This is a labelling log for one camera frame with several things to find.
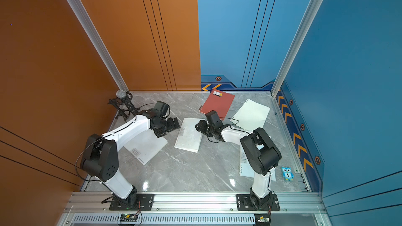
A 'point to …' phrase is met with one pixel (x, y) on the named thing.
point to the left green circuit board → (129, 217)
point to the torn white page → (250, 115)
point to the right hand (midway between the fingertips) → (197, 127)
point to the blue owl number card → (287, 173)
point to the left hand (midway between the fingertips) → (176, 127)
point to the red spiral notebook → (218, 101)
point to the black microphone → (121, 102)
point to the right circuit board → (262, 218)
